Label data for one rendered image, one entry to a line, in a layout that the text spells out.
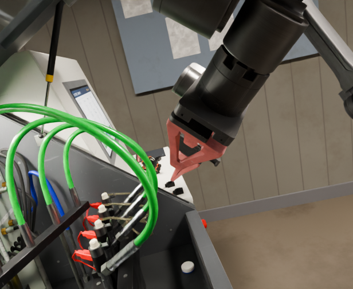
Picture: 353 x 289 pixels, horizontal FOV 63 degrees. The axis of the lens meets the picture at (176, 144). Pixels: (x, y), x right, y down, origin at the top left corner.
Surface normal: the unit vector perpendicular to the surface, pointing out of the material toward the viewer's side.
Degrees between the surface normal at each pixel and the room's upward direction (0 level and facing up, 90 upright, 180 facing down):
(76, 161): 90
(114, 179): 90
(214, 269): 0
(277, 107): 90
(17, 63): 90
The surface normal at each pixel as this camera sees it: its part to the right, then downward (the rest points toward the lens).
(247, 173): 0.00, 0.28
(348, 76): -0.85, 0.28
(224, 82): -0.51, 0.44
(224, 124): 0.40, -0.65
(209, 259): -0.22, -0.94
